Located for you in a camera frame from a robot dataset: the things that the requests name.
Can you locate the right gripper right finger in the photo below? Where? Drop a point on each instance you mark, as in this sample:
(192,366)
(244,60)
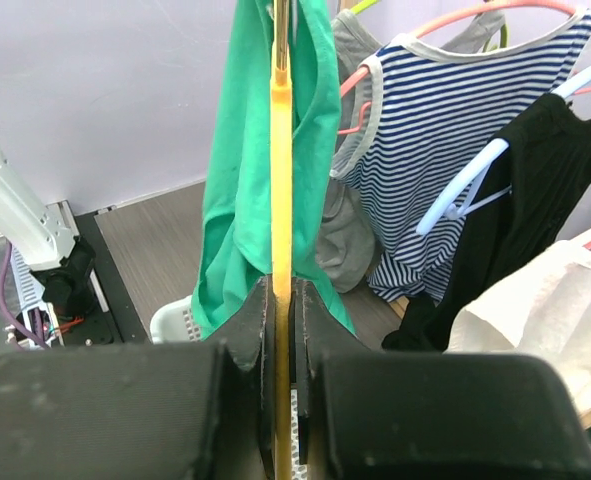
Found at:
(370,414)

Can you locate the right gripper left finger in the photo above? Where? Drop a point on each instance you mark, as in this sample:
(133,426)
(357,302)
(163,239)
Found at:
(182,410)

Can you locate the green tank top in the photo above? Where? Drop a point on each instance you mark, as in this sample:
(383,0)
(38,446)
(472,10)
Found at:
(236,248)

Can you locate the yellow hanger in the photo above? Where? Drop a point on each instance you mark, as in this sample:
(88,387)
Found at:
(281,230)

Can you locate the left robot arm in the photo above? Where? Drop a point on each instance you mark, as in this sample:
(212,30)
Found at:
(60,260)

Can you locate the white tank top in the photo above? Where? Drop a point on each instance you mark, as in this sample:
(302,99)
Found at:
(543,310)

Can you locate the light blue hanger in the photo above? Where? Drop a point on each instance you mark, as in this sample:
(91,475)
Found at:
(457,199)

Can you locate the blue striped tank top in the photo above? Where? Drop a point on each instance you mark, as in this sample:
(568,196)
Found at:
(424,112)

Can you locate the black tank top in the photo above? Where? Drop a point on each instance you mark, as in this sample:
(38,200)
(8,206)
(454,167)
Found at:
(547,166)

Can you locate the white empty basket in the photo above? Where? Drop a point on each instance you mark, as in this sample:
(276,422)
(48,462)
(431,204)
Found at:
(174,322)

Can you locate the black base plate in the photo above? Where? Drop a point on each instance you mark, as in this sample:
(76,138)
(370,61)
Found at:
(120,323)

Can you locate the white slotted cable duct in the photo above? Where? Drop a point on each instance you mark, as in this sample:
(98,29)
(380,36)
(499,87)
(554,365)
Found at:
(35,313)

